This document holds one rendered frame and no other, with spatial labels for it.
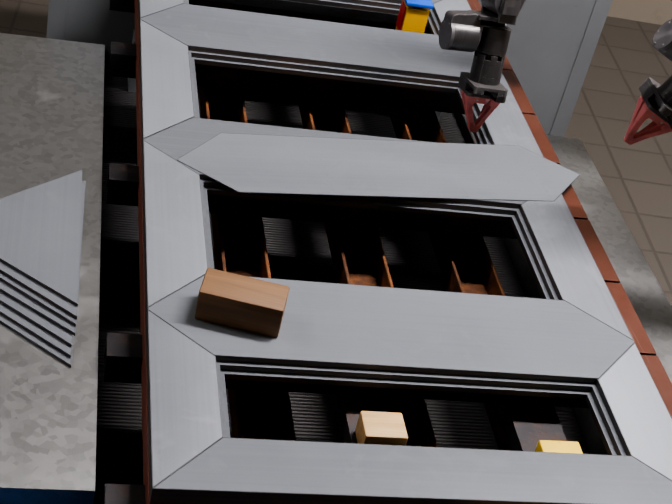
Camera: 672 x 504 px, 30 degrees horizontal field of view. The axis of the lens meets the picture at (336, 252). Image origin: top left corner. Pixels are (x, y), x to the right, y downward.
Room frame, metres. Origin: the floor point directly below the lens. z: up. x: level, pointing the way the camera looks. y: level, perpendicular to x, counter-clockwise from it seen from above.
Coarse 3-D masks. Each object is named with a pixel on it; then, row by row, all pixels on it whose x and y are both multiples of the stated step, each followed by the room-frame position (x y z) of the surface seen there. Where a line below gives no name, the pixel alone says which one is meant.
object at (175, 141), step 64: (320, 0) 2.54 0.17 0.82; (384, 0) 2.59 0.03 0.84; (192, 64) 2.12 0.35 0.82; (256, 64) 2.18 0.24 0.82; (320, 64) 2.22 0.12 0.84; (192, 128) 1.85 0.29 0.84; (256, 128) 1.91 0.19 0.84; (320, 384) 1.32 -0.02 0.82; (384, 384) 1.34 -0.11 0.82; (448, 384) 1.38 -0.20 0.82; (512, 384) 1.40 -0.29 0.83; (576, 384) 1.43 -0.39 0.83
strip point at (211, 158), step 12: (204, 144) 1.81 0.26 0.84; (216, 144) 1.82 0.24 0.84; (192, 156) 1.77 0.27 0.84; (204, 156) 1.78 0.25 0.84; (216, 156) 1.78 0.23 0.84; (228, 156) 1.79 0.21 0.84; (204, 168) 1.74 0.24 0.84; (216, 168) 1.75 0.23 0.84; (228, 168) 1.76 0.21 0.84; (216, 180) 1.71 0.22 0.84; (228, 180) 1.72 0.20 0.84; (240, 192) 1.70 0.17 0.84
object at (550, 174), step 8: (528, 152) 2.06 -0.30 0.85; (528, 160) 2.03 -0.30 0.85; (536, 160) 2.04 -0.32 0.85; (544, 160) 2.04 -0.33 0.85; (536, 168) 2.01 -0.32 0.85; (544, 168) 2.02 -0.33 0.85; (552, 168) 2.02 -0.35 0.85; (560, 168) 2.03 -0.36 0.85; (544, 176) 1.99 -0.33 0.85; (552, 176) 1.99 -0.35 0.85; (560, 176) 2.00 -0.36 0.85; (544, 184) 1.96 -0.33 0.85; (552, 184) 1.97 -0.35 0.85; (560, 184) 1.97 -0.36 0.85; (568, 184) 1.98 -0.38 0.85; (552, 192) 1.94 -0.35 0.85; (560, 192) 1.94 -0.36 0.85
